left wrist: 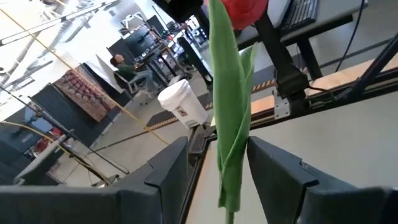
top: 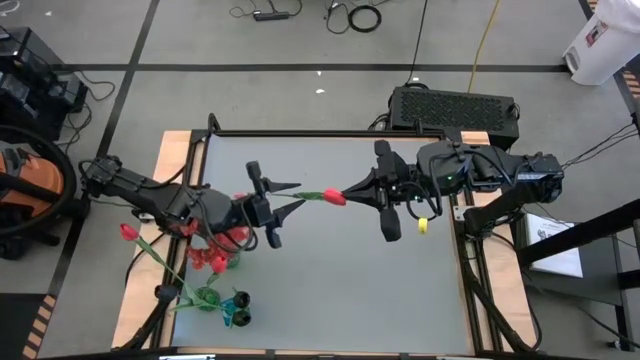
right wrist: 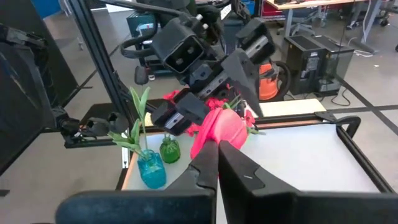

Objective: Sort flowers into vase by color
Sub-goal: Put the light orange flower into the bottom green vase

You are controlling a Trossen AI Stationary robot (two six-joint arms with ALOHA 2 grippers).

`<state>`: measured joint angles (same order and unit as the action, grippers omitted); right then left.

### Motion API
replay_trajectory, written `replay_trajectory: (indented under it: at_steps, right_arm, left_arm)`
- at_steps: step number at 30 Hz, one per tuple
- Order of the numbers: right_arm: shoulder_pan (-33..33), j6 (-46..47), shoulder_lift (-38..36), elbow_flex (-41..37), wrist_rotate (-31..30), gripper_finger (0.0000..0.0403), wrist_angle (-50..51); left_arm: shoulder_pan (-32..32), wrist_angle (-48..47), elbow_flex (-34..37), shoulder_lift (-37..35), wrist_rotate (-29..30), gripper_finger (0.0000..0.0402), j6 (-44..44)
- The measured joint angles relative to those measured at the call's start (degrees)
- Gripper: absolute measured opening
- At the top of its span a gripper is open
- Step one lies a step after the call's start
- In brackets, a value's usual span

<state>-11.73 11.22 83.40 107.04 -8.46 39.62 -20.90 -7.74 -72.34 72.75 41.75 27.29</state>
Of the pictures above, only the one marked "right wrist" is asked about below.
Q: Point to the green glass vase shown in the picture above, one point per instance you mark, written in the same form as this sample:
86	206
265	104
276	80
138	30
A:
170	151

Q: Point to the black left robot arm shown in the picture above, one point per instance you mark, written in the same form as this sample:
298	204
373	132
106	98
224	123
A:
214	25

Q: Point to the black metal table frame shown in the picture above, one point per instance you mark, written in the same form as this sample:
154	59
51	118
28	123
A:
102	62

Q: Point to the red artificial tulip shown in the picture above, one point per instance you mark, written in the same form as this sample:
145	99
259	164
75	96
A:
224	127

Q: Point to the black partition panel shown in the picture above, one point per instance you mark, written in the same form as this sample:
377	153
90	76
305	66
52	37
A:
62	62

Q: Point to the blue equipment cart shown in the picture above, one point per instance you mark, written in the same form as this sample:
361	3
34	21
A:
140	25

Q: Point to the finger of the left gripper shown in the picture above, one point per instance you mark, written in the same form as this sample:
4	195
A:
186	109
245	68

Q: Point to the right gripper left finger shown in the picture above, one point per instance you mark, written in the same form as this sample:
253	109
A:
140	207

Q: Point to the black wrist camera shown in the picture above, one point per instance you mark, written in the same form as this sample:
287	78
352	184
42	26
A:
177	46

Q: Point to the orange shop vacuum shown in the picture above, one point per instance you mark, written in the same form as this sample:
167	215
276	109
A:
267	87

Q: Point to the white aluminium bar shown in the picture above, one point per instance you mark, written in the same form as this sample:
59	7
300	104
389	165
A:
125	158

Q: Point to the blue square glass vase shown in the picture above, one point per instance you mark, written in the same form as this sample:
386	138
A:
152	171

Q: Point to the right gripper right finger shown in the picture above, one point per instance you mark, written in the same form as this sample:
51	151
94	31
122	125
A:
280	202

